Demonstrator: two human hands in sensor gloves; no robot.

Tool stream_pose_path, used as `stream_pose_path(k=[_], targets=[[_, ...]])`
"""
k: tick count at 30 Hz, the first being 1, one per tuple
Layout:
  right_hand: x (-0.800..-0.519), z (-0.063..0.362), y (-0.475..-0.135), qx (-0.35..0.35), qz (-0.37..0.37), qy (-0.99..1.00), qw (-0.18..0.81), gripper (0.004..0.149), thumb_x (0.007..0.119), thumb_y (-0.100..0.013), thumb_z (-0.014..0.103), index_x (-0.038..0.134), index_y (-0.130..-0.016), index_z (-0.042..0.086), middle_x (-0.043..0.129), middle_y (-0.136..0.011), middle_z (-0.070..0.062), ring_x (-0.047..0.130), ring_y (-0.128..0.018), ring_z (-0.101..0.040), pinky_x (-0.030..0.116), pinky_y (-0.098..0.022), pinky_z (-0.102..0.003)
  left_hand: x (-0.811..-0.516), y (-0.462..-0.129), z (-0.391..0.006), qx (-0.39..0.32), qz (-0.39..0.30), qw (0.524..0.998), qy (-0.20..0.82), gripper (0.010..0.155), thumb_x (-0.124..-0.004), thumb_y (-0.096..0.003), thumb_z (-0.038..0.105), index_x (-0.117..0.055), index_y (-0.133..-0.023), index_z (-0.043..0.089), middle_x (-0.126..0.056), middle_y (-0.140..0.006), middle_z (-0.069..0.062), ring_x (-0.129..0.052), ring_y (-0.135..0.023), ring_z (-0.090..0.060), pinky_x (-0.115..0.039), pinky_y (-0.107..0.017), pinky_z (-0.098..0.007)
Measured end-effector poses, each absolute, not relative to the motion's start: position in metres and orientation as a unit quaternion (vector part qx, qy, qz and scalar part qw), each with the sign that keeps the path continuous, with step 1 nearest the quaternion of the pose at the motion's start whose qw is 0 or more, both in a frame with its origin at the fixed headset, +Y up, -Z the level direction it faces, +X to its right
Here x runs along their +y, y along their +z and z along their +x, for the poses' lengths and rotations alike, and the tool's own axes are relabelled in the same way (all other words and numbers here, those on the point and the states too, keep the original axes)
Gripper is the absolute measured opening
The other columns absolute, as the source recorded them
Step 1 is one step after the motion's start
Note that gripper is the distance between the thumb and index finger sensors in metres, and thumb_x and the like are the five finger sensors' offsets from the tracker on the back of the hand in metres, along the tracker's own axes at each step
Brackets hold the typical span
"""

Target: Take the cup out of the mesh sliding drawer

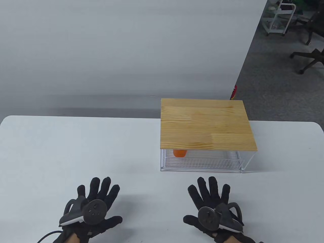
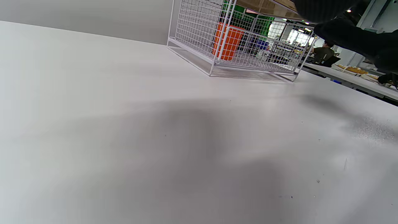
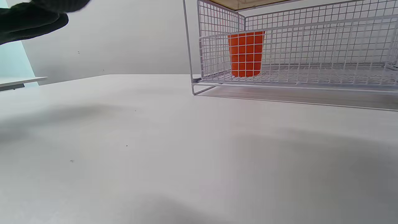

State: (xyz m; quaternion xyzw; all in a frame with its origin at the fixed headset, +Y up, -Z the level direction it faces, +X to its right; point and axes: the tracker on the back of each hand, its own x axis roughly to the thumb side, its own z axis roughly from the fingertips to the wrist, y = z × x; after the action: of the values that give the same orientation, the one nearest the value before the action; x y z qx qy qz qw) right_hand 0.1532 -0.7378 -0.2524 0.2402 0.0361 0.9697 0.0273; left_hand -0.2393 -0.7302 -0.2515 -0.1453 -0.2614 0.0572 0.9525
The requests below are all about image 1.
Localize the person's left hand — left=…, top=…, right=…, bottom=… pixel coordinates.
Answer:
left=59, top=177, right=123, bottom=243

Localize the black controller on glove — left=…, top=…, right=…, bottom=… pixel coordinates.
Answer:
left=197, top=202, right=244, bottom=233
left=59, top=196, right=108, bottom=227

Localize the wooden lid board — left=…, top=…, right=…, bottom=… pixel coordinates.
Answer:
left=160, top=98, right=258, bottom=152

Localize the black office chair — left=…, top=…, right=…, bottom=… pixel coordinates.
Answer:
left=290, top=48, right=324, bottom=75
left=295, top=0, right=324, bottom=46

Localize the person's left forearm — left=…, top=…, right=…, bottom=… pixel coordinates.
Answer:
left=63, top=233, right=79, bottom=243

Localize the black controller on left glove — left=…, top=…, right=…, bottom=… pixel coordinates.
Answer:
left=59, top=196, right=108, bottom=227

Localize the black cable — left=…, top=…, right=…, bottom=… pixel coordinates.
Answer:
left=37, top=229, right=63, bottom=243

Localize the black controller on right glove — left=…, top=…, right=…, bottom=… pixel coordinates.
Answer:
left=197, top=202, right=244, bottom=233

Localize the person's right hand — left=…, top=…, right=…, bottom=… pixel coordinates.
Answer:
left=183, top=176, right=244, bottom=239

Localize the clear acrylic box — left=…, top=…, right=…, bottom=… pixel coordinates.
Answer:
left=160, top=148, right=256, bottom=174

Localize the white rolling cart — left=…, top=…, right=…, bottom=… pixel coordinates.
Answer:
left=261, top=0, right=297, bottom=36

